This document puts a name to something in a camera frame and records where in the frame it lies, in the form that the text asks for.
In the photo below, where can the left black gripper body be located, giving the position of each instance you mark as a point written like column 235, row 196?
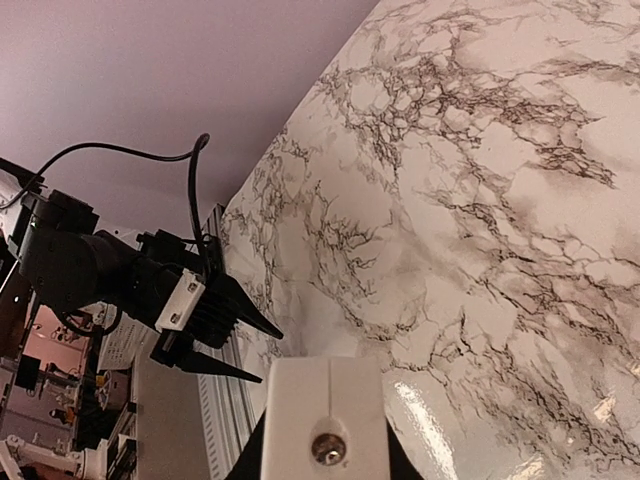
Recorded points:
column 145, row 283

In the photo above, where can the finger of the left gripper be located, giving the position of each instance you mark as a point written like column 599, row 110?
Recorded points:
column 191, row 361
column 244, row 307

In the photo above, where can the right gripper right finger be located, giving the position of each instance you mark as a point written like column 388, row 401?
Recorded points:
column 401, row 467

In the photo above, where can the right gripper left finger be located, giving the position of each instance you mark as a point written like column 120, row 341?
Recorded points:
column 248, row 465

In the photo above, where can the white remote control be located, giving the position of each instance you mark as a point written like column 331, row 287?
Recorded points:
column 325, row 419

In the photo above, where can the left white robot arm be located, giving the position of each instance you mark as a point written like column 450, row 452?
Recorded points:
column 71, row 264

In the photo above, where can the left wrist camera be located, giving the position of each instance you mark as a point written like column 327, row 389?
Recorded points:
column 181, row 303

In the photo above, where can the aluminium front rail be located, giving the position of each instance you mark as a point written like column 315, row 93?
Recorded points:
column 226, row 411

